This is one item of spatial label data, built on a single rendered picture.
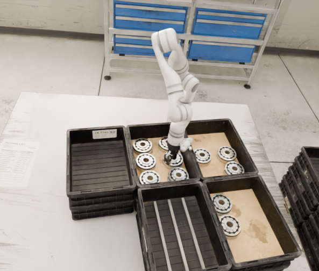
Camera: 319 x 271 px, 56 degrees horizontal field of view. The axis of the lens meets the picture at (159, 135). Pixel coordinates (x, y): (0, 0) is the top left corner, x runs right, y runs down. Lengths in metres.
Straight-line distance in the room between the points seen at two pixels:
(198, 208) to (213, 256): 0.23
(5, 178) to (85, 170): 0.44
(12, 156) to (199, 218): 1.06
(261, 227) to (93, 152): 0.89
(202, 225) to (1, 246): 0.88
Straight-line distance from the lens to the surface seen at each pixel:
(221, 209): 1.43
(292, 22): 4.56
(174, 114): 1.26
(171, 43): 1.30
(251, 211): 1.51
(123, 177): 1.49
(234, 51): 3.48
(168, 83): 1.28
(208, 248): 1.36
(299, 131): 3.45
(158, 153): 1.60
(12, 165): 1.80
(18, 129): 1.98
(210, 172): 1.58
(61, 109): 2.06
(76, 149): 1.63
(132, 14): 3.17
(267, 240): 1.47
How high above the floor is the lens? 2.03
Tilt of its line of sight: 45 degrees down
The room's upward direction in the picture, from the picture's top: 8 degrees clockwise
